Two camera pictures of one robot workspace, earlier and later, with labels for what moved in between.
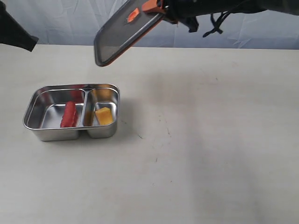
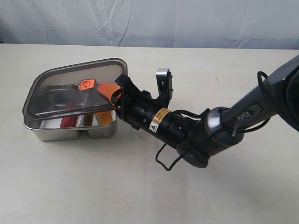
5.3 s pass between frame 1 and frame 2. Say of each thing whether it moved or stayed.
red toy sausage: stayed
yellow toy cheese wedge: stayed
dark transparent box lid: moved
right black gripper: moved
